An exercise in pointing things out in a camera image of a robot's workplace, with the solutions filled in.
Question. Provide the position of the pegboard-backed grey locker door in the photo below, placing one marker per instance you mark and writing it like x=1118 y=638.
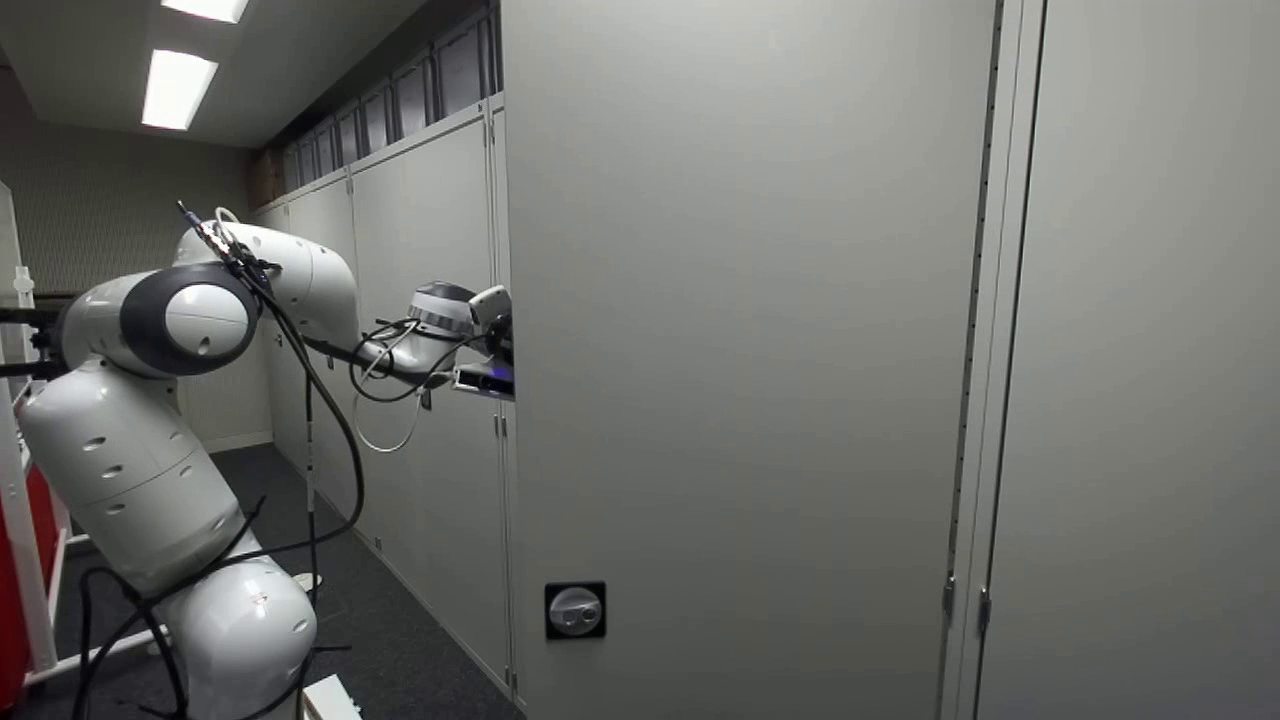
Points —
x=745 y=333

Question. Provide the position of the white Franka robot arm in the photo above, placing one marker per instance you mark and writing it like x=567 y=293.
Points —
x=120 y=453

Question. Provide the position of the grey metal locker door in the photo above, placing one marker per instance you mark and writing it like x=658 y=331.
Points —
x=460 y=203
x=385 y=203
x=1162 y=363

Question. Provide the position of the black locker door lock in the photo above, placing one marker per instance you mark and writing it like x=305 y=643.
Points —
x=572 y=608

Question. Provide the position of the grey metal locker cabinet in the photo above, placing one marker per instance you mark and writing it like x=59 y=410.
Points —
x=305 y=223

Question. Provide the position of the row of dark windows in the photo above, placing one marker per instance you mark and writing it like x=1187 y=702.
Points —
x=425 y=73

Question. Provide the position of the small white floor piece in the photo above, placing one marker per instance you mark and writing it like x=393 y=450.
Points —
x=305 y=580

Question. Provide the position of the rectangular ceiling light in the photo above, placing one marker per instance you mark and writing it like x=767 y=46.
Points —
x=203 y=10
x=176 y=90

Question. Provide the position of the black horizontal bar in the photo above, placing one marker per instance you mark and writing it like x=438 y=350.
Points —
x=33 y=317
x=23 y=363

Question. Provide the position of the red panel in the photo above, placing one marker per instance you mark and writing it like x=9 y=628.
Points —
x=47 y=522

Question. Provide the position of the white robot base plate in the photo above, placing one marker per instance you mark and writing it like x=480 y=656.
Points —
x=327 y=699

